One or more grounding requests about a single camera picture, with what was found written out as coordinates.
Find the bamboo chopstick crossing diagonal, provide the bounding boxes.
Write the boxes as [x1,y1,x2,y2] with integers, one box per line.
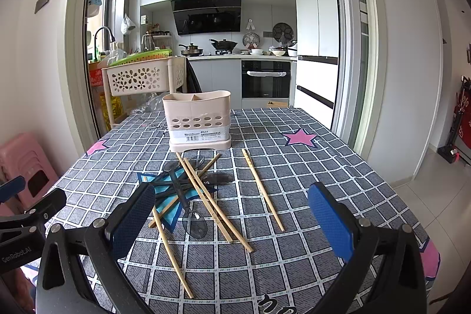
[147,152,222,229]

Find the dark translucent plastic spoon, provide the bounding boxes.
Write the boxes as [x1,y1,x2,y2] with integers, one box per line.
[168,169,208,239]

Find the bamboo chopstick long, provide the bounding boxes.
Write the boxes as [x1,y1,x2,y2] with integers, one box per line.
[176,152,232,243]

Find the black kitchen faucet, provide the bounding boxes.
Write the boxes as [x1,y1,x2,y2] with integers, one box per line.
[92,25,117,62]

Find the pink plastic stool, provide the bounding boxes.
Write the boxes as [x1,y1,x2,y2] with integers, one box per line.
[1,132,58,208]

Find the grey checkered tablecloth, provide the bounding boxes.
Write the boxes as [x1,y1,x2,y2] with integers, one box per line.
[36,108,440,313]

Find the beige plastic utensil holder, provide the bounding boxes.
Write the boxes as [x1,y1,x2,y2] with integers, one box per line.
[163,90,231,152]

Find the beige perforated storage cart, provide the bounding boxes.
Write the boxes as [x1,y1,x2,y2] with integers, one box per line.
[101,57,186,127]

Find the black built-in oven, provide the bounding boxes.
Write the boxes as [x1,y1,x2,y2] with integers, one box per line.
[241,60,291,99]

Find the green tray on cart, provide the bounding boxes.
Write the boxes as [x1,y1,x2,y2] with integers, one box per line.
[108,49,172,67]

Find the steel pot on stove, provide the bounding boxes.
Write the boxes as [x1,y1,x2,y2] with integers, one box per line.
[179,43,204,57]

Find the black wok on stove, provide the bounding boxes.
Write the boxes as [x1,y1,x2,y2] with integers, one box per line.
[210,39,237,53]

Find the black range hood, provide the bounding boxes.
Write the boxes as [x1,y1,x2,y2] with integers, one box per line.
[171,0,242,36]

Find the white refrigerator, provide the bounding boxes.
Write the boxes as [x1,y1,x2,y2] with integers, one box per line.
[295,0,340,128]

